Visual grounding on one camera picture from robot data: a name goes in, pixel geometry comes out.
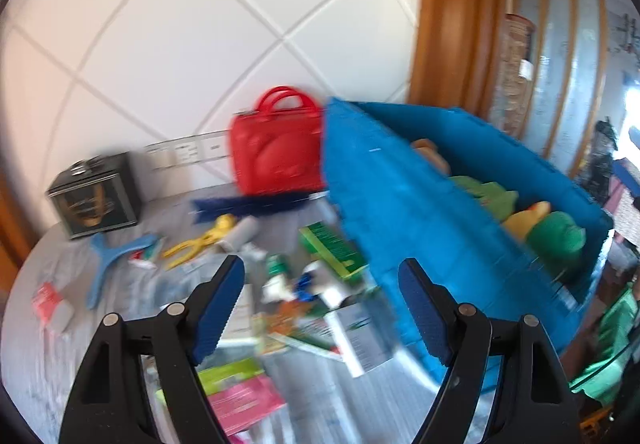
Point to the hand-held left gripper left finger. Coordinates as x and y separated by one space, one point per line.
220 309

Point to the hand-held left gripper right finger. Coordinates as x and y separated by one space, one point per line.
425 314

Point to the blue storage bin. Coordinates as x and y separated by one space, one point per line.
380 184

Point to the grey desktop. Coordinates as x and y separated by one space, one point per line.
45 369

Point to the grey and white box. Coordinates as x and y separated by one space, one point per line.
365 334

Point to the light green packet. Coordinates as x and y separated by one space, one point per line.
230 371

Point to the green and white bottle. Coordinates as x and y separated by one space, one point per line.
276 271

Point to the yellow toy pliers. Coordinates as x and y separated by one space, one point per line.
200 241

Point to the grey white roller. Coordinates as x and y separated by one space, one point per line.
242 231

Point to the small blue toy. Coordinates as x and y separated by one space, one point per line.
304 286

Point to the striped toothpaste tube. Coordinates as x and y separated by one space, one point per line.
147 254

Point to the long green pencil box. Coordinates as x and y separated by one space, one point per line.
305 344

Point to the pink box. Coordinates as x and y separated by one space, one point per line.
245 401

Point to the dark blue brush strip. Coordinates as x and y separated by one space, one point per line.
250 206

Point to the green cardboard box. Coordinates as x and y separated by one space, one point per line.
332 249

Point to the blue plastic forked tool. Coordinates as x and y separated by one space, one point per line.
107 259

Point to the light green plush toy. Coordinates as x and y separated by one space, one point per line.
487 196

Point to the yellow plush toy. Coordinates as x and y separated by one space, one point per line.
525 221

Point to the dark green plush toy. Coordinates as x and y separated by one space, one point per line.
557 236

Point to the brown plush toy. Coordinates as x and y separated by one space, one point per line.
432 154

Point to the red toy handbag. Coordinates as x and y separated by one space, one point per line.
275 154

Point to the black tin box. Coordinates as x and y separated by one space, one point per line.
95 196

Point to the red and white packet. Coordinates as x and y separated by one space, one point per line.
50 304

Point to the green cloth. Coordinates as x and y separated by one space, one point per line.
617 344

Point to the wooden slatted partition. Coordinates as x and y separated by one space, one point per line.
565 49

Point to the white wall socket panel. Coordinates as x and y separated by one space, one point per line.
185 152

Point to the wooden door frame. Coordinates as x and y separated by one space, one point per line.
450 14

